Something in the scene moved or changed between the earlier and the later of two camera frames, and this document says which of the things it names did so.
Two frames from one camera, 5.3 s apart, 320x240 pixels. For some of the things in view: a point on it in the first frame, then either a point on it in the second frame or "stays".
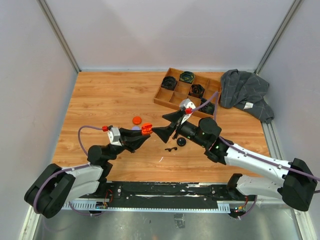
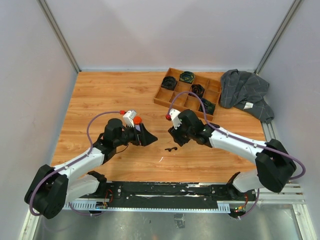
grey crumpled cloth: x=245 y=91 stays
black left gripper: x=132 y=140 → x=143 y=138
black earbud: x=170 y=149 stays
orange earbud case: x=137 y=120 stays
